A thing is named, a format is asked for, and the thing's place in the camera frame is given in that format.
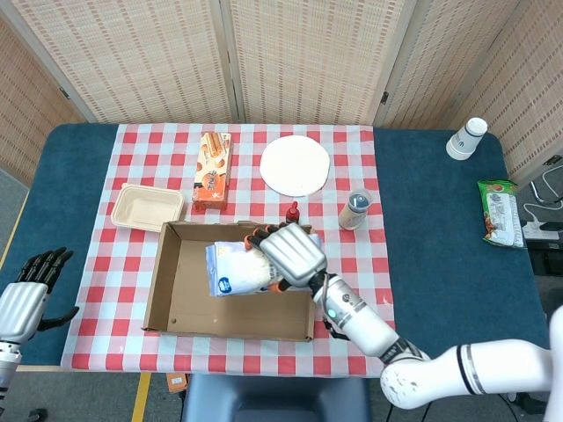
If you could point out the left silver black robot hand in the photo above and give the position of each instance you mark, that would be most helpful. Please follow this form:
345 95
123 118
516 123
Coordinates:
22 307

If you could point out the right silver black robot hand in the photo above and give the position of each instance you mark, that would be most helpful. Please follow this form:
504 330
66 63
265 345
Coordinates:
294 257

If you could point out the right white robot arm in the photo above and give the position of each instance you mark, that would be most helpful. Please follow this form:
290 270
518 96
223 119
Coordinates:
440 360

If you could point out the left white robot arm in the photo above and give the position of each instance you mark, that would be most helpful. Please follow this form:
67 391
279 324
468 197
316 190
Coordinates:
6 365

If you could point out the open brown cardboard box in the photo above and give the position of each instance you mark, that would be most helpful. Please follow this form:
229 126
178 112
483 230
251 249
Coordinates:
237 314

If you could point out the orange biscuit box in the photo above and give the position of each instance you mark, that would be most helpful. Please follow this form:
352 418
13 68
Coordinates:
213 176

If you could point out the orange box on floor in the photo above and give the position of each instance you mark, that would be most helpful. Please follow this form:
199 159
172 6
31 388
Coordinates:
177 382

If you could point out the small red bottle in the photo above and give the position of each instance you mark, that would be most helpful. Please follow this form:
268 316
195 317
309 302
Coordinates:
293 214

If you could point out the clear plastic cup jar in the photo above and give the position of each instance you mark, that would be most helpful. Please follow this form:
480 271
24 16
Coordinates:
354 213

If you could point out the round white plate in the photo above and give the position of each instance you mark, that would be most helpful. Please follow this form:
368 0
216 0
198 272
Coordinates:
294 166

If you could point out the red white checkered tablecloth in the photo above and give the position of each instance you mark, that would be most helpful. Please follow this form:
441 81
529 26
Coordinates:
132 281

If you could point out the dark blue chair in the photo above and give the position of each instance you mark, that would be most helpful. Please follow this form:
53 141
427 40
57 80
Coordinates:
277 400

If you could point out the beige plastic food container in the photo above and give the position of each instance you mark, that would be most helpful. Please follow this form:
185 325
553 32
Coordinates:
147 207

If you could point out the metal screen hinge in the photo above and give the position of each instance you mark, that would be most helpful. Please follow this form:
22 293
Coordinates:
385 97
64 92

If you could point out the woven folding screen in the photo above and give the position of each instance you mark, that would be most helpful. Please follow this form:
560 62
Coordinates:
308 57

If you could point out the white paper cup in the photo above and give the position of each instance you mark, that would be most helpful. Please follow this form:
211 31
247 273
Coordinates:
466 140

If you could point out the green snack bag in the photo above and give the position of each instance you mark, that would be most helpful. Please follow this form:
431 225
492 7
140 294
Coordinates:
501 213

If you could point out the white power strip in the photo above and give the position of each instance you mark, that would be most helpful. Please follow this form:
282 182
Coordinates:
534 230

